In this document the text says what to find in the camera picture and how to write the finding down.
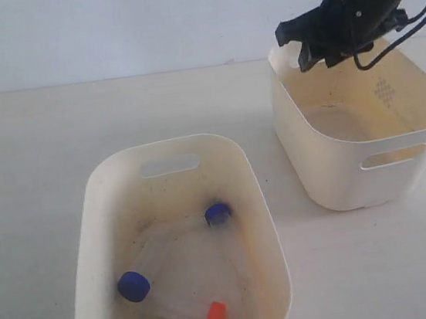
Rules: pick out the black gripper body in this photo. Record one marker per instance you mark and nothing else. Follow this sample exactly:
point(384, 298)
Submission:
point(336, 28)

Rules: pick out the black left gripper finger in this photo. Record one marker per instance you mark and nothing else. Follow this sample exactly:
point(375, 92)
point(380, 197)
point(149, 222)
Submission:
point(309, 56)

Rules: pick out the cream bin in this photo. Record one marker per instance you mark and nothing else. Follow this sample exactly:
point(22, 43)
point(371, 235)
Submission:
point(164, 189)
point(355, 138)

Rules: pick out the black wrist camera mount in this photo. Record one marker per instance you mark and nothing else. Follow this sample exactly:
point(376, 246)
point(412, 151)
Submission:
point(300, 29)

